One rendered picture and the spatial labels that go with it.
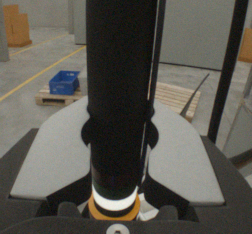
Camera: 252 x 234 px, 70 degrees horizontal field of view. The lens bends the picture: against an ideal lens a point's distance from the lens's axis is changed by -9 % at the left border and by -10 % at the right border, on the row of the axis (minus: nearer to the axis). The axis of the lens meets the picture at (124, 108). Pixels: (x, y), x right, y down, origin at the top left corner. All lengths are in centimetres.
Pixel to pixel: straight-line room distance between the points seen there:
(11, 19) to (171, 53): 588
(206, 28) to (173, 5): 106
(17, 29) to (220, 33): 689
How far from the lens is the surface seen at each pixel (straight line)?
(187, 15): 558
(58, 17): 1382
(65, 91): 327
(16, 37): 838
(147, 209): 20
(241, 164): 29
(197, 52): 575
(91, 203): 17
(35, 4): 1465
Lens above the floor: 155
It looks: 29 degrees down
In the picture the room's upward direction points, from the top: 3 degrees clockwise
